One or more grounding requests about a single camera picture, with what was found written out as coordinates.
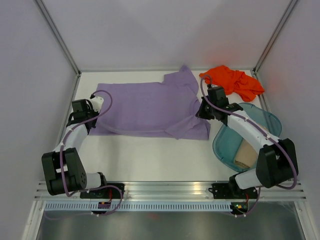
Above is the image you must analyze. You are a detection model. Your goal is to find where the aluminium mounting rail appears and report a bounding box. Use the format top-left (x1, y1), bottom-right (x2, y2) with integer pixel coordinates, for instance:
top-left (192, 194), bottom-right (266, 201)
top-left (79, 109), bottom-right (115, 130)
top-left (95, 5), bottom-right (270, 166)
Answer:
top-left (34, 180), bottom-right (307, 201)

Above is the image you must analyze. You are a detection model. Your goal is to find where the teal plastic bin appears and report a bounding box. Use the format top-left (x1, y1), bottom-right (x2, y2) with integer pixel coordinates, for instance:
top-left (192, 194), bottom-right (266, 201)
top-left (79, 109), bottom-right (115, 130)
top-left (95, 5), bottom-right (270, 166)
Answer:
top-left (212, 102), bottom-right (282, 173)

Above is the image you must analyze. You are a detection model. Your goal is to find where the aluminium frame post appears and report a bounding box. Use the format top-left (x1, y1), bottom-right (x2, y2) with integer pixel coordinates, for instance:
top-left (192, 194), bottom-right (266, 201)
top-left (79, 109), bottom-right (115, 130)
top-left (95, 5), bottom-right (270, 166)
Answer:
top-left (33, 0), bottom-right (81, 76)
top-left (252, 0), bottom-right (300, 76)

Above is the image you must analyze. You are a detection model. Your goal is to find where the slotted cable duct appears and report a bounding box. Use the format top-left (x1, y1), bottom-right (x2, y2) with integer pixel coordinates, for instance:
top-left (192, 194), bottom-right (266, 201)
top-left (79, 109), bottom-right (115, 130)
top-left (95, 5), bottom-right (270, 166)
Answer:
top-left (44, 201), bottom-right (232, 212)

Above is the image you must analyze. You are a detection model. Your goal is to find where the right aluminium frame post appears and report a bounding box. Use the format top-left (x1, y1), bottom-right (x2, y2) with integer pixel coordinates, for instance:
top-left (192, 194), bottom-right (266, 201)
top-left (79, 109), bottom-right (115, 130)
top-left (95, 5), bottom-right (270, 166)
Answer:
top-left (252, 0), bottom-right (300, 76)

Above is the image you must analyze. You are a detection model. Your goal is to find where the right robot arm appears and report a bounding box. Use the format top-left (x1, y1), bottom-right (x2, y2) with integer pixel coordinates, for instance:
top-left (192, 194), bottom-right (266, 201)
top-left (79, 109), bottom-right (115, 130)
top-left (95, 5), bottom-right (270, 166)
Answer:
top-left (196, 85), bottom-right (299, 198)

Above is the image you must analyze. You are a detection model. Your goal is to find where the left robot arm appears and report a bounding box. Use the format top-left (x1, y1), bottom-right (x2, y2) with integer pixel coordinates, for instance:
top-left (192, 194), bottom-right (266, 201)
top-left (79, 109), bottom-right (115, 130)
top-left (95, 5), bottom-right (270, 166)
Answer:
top-left (41, 96), bottom-right (109, 198)

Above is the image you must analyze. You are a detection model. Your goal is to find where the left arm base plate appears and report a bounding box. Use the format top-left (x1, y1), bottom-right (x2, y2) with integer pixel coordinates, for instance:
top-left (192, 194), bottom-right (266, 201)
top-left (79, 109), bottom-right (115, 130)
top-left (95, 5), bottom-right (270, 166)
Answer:
top-left (80, 187), bottom-right (121, 200)

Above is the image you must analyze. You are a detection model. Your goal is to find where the left aluminium frame post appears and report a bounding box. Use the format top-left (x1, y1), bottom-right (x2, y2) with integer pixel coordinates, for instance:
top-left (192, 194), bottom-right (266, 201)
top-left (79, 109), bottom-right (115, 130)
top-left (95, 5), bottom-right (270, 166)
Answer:
top-left (33, 0), bottom-right (81, 76)

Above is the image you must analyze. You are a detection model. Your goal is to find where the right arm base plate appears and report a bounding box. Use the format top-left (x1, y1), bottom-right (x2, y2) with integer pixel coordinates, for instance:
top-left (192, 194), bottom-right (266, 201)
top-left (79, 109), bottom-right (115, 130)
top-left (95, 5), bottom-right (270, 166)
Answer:
top-left (208, 182), bottom-right (258, 200)

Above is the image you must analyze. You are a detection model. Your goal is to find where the purple t-shirt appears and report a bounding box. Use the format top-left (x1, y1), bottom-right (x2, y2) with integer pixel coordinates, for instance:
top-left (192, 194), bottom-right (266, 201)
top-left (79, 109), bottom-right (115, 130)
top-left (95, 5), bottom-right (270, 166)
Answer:
top-left (90, 65), bottom-right (211, 140)

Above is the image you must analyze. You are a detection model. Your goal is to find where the rolled beige t-shirt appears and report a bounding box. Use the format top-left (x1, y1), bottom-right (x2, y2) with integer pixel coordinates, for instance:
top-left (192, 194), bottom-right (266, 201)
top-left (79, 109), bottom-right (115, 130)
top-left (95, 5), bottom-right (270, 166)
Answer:
top-left (233, 139), bottom-right (258, 169)

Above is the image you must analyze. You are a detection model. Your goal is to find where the orange t-shirt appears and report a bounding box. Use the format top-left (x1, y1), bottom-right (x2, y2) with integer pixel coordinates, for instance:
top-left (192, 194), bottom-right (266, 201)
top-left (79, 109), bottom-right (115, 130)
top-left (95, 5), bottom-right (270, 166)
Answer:
top-left (199, 65), bottom-right (265, 102)

